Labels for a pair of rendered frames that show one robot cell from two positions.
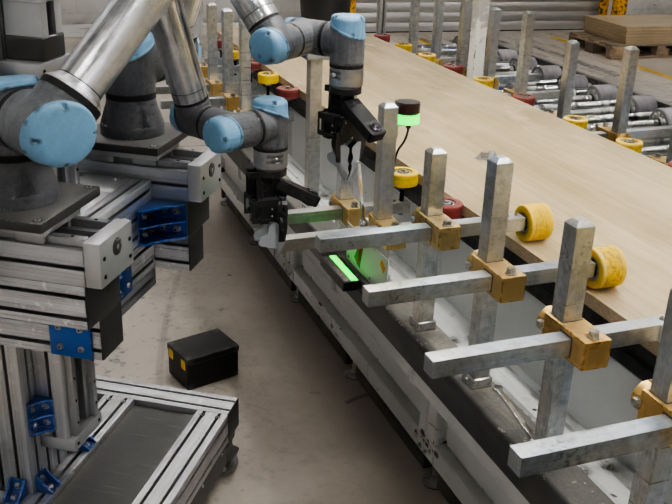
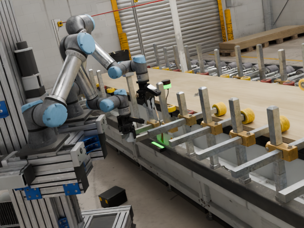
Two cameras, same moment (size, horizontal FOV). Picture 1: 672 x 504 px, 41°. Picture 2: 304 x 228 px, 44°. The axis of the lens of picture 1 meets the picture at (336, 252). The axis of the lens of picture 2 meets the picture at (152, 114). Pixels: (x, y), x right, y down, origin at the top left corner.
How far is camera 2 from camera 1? 35 cm
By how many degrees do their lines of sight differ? 7
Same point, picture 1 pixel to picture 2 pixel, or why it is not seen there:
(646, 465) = (277, 168)
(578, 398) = not seen: hidden behind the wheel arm
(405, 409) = (193, 193)
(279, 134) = (125, 101)
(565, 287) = (235, 121)
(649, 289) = (263, 119)
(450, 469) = (215, 209)
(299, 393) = (152, 201)
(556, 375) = (240, 152)
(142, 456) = not seen: outside the picture
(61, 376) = (68, 207)
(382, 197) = (165, 115)
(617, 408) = not seen: hidden behind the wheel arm
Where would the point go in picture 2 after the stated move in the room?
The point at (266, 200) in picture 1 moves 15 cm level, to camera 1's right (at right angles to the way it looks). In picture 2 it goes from (126, 125) to (150, 120)
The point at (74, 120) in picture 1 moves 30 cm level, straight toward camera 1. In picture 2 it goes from (59, 109) to (70, 121)
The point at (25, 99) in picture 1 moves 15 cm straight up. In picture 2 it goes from (41, 106) to (32, 77)
